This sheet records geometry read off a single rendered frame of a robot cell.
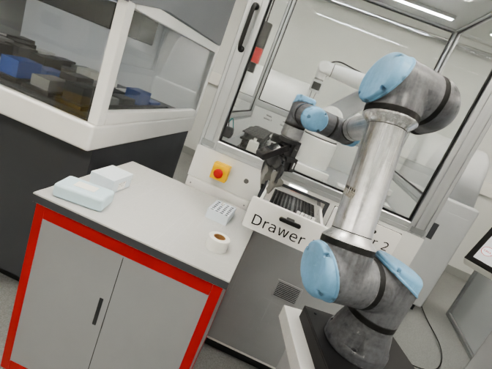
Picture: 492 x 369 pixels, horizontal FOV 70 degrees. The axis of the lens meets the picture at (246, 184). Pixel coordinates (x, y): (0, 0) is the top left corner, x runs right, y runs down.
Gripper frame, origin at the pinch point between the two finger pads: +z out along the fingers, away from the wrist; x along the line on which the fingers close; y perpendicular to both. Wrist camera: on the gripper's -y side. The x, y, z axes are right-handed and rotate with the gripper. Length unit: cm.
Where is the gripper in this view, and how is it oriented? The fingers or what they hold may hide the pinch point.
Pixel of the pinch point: (263, 187)
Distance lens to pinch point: 128.0
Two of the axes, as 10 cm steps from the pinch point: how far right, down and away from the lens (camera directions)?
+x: -5.6, -4.4, 7.0
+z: -3.6, 8.9, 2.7
